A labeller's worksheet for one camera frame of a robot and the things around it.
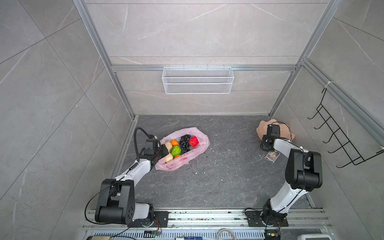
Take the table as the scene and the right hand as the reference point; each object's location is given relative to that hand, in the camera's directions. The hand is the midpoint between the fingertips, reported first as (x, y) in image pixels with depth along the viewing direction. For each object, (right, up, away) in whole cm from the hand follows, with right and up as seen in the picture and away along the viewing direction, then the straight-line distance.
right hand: (263, 138), depth 99 cm
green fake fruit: (-59, -8, -6) cm, 59 cm away
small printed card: (+4, -12, -4) cm, 13 cm away
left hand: (-64, -4, -8) cm, 65 cm away
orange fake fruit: (-60, -3, -1) cm, 60 cm away
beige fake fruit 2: (-63, -5, -4) cm, 64 cm away
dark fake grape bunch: (-54, -4, -1) cm, 54 cm away
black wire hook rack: (+19, 0, -36) cm, 40 cm away
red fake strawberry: (-47, -2, -1) cm, 47 cm away
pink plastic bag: (-55, -12, -12) cm, 58 cm away
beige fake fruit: (-62, -12, -9) cm, 64 cm away
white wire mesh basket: (-45, +40, +1) cm, 60 cm away
